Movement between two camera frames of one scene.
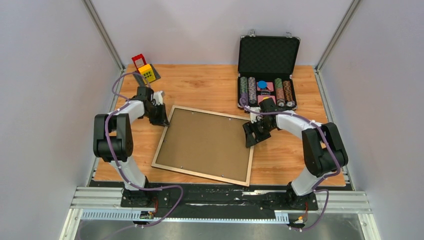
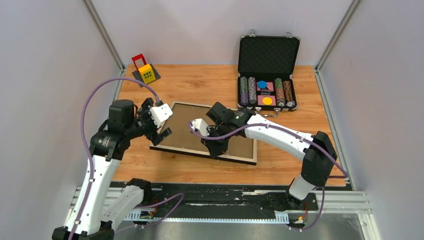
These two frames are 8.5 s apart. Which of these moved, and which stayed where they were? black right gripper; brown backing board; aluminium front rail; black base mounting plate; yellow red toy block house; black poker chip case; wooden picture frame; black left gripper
Moved: black right gripper; wooden picture frame; brown backing board; black left gripper
Stayed: black base mounting plate; black poker chip case; aluminium front rail; yellow red toy block house
